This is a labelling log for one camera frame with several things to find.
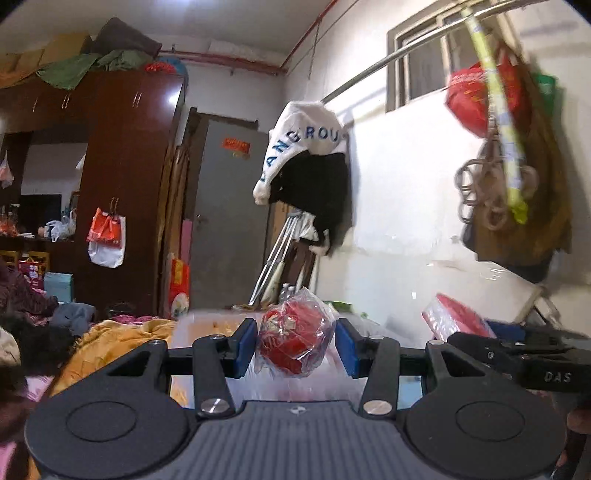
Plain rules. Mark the brown hanging bag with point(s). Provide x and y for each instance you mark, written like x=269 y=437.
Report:
x=540 y=221

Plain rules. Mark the brown wooden wardrobe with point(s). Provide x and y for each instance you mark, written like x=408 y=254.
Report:
x=129 y=161

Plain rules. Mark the dark folded cushion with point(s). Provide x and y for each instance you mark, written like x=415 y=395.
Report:
x=127 y=37

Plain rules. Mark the white lettered hoodie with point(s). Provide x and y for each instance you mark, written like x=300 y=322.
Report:
x=300 y=138

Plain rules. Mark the orange floral blanket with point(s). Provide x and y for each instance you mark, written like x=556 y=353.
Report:
x=120 y=341

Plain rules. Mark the person's right hand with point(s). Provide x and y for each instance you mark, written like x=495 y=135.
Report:
x=581 y=421

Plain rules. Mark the grey door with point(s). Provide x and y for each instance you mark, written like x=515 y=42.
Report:
x=226 y=221

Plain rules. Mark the green cloth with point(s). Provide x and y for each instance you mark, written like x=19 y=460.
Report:
x=87 y=69

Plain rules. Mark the window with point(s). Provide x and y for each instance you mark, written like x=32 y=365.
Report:
x=425 y=60

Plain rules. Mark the red ceiling pipe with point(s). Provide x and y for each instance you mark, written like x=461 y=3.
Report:
x=221 y=59

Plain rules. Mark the pink hanging bag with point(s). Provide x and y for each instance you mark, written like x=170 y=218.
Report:
x=5 y=173

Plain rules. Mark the red packet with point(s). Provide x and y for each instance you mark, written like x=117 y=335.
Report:
x=455 y=318

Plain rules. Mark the red gift bag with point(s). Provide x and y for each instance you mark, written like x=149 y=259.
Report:
x=179 y=290

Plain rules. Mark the red printed box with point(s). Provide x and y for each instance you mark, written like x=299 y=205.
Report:
x=31 y=274

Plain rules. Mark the light blue box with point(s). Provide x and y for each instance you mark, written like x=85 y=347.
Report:
x=58 y=287

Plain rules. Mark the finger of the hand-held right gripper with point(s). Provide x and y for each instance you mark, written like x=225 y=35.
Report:
x=485 y=351

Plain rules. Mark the red hanging plastic bag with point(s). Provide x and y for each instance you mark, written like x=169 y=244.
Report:
x=471 y=101

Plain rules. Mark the metal crutches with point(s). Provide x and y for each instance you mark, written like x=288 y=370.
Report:
x=277 y=258

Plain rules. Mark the blue-grey cloth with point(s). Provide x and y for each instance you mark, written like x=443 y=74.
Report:
x=74 y=318

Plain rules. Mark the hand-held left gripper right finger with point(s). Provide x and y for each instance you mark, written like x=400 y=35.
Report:
x=346 y=349

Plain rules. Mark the red and white plastic bag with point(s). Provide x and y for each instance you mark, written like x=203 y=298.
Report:
x=107 y=240

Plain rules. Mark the black hanging garment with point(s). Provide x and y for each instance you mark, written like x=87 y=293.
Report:
x=323 y=194

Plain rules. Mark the cardboard boxes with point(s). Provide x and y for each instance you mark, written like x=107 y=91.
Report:
x=41 y=57

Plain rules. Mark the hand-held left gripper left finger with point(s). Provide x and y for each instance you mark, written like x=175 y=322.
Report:
x=244 y=347

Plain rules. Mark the white plastic lattice basket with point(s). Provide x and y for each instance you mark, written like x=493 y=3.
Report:
x=203 y=327

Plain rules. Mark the clear bag of red candies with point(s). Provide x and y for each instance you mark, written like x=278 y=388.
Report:
x=295 y=337

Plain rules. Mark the pile of dark clothes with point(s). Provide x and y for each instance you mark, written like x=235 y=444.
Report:
x=32 y=332

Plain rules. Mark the metal hanging rod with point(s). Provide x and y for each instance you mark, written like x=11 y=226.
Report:
x=392 y=60

